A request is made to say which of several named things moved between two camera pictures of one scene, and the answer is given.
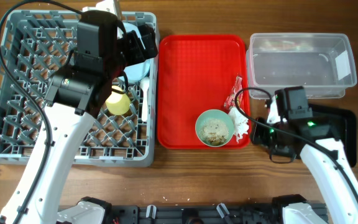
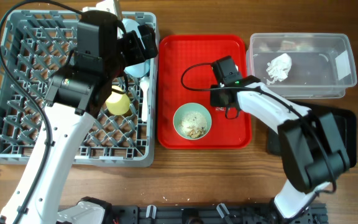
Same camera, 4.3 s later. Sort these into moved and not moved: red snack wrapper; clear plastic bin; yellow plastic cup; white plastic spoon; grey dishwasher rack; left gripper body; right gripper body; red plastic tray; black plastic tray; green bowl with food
Moved: green bowl with food; red snack wrapper; right gripper body
Not moved: yellow plastic cup; left gripper body; red plastic tray; grey dishwasher rack; white plastic spoon; clear plastic bin; black plastic tray
